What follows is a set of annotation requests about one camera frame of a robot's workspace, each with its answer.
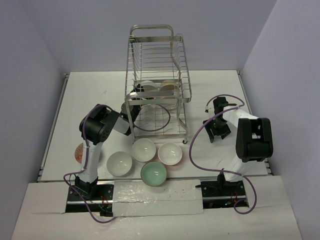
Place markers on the aluminium table edge rail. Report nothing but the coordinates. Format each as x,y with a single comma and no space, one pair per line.
47,147

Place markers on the white bowl pink rim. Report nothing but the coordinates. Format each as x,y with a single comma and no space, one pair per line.
170,153

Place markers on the steel two-tier dish rack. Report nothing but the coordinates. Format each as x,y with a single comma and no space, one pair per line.
156,53

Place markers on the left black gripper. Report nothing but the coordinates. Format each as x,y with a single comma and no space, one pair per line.
136,94

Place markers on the pale green bowl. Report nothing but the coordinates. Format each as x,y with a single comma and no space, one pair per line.
153,174

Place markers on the white bowl beige outside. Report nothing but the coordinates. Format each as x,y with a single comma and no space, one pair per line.
169,85

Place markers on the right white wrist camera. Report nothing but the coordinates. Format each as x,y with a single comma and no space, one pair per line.
209,110

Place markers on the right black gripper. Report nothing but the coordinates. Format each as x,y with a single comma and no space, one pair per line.
224,133

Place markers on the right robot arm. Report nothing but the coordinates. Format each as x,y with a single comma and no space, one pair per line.
254,142

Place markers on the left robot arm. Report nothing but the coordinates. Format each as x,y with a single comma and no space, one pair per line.
95,129

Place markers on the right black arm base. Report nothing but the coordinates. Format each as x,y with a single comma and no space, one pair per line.
220,193

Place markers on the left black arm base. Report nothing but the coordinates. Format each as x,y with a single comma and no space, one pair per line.
101,202

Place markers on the red patterned bowl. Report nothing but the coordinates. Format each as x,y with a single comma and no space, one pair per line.
79,153

